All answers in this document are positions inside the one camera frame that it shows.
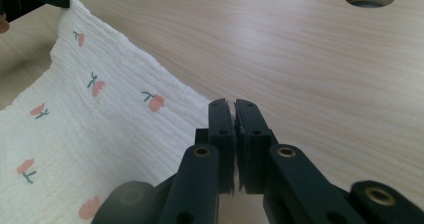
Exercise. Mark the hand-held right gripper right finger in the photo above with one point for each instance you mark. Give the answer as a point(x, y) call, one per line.
point(251, 134)

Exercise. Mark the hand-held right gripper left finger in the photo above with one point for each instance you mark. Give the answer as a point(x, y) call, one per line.
point(221, 134)

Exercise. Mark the white flower-print cloth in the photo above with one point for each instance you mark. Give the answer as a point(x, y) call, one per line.
point(93, 124)

